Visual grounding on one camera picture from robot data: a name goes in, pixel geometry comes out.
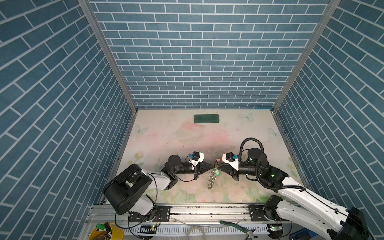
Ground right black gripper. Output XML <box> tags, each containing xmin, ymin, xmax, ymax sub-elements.
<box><xmin>216</xmin><ymin>159</ymin><xmax>261</xmax><ymax>181</ymax></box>

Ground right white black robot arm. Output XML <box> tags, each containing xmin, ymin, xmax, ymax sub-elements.
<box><xmin>218</xmin><ymin>138</ymin><xmax>373</xmax><ymax>240</ymax></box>

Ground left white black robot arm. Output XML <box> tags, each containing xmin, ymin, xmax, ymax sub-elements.
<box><xmin>103</xmin><ymin>152</ymin><xmax>214</xmax><ymax>216</ymax></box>

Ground dark green sponge block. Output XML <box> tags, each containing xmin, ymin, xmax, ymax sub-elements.
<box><xmin>194</xmin><ymin>114</ymin><xmax>220</xmax><ymax>124</ymax></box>

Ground clear plastic tube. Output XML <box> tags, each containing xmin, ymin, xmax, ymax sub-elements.
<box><xmin>185</xmin><ymin>226</ymin><xmax>207</xmax><ymax>240</ymax></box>

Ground blue black device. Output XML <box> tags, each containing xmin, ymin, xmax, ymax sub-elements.
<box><xmin>290</xmin><ymin>229</ymin><xmax>317</xmax><ymax>240</ymax></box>

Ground yellow tape roll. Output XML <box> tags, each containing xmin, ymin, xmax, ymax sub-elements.
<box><xmin>89</xmin><ymin>222</ymin><xmax>124</xmax><ymax>240</ymax></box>

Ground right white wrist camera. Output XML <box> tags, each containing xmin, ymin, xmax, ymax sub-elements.
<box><xmin>222</xmin><ymin>153</ymin><xmax>240</xmax><ymax>171</ymax></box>

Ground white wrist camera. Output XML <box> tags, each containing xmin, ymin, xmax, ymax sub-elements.
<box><xmin>222</xmin><ymin>153</ymin><xmax>240</xmax><ymax>171</ymax></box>
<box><xmin>188</xmin><ymin>152</ymin><xmax>204</xmax><ymax>167</ymax></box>

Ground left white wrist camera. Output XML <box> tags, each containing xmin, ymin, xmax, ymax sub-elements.
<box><xmin>188</xmin><ymin>152</ymin><xmax>204</xmax><ymax>167</ymax></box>

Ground aluminium rail frame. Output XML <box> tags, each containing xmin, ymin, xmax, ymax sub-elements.
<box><xmin>77</xmin><ymin>202</ymin><xmax>343</xmax><ymax>240</ymax></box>

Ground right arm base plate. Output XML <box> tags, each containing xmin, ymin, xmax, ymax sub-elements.
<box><xmin>247</xmin><ymin>204</ymin><xmax>288</xmax><ymax>222</ymax></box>

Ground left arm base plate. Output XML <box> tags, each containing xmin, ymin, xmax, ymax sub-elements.
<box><xmin>129</xmin><ymin>206</ymin><xmax>171</xmax><ymax>223</ymax></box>

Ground green handled pliers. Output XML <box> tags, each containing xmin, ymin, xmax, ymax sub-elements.
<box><xmin>220</xmin><ymin>221</ymin><xmax>254</xmax><ymax>240</ymax></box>

